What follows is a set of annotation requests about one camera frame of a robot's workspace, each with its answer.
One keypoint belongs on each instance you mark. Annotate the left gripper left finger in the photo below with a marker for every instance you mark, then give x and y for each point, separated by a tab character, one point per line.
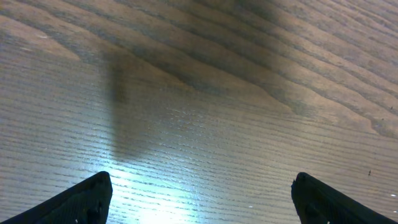
85	203

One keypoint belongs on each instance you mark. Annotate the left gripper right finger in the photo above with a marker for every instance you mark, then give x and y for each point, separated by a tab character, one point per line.
318	203

